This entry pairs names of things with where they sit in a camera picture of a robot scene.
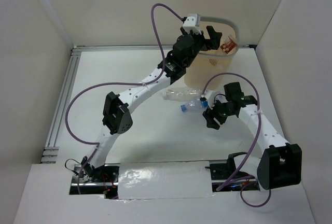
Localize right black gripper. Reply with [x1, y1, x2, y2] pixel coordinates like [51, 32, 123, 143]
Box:
[202, 96, 235, 130]

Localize small red-capped bottle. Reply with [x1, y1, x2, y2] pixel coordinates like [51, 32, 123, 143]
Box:
[220, 35, 238, 54]

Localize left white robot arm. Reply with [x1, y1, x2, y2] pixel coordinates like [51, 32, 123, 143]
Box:
[81, 26, 222, 182]

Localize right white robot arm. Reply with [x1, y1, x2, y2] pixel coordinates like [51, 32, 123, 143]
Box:
[201, 82, 302, 190]

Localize beige mesh waste bin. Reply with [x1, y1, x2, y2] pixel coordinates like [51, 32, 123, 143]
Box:
[184, 16, 240, 89]

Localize clear bottle near bin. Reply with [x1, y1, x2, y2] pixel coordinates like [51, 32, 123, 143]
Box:
[162, 87, 201, 102]

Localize blue-labelled blue-capped bottle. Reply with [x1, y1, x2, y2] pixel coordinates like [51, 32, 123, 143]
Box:
[180, 97, 208, 113]

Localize glossy white tape sheet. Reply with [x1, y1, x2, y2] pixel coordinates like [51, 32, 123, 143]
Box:
[118, 161, 213, 200]

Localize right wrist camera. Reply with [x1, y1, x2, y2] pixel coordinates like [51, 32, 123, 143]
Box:
[200, 90, 215, 108]

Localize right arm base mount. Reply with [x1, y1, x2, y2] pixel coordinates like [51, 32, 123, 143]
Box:
[205, 152, 259, 192]

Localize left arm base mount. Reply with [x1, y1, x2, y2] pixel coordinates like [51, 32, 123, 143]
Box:
[64, 159, 119, 200]

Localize aluminium frame rail left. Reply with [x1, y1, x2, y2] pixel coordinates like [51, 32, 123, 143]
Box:
[40, 47, 81, 164]

